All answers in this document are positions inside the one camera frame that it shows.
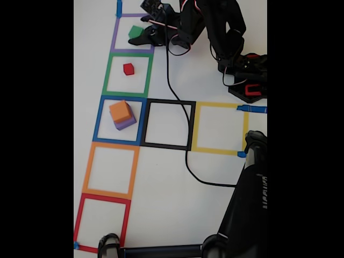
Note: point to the green square block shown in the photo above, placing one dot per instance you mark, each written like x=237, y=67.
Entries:
x=135, y=31

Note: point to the small red cube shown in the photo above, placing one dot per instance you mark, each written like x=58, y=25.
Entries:
x=128, y=69

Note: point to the orange square block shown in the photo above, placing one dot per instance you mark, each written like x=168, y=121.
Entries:
x=119, y=111

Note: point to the large purple square block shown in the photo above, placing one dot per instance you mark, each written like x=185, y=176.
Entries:
x=125, y=125

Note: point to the blue tape strip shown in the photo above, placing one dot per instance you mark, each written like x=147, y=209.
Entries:
x=76, y=245
x=255, y=109
x=119, y=6
x=241, y=154

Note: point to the black tripod stand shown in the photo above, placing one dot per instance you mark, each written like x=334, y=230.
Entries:
x=242, y=215

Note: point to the purple square frame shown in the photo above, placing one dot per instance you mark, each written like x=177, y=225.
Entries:
x=133, y=50

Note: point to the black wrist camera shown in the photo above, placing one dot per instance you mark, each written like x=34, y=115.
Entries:
x=156, y=35

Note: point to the green square frame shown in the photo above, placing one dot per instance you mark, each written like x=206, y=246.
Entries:
x=125, y=94

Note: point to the blue square frame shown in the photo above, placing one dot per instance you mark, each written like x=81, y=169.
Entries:
x=118, y=141

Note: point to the black square frame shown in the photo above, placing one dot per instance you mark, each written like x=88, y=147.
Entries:
x=166, y=147

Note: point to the yellow square frame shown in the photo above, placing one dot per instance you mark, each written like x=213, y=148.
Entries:
x=215, y=151

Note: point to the orange square frame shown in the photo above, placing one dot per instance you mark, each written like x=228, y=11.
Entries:
x=107, y=194

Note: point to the red square frame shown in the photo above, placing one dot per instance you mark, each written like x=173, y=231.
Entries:
x=103, y=198

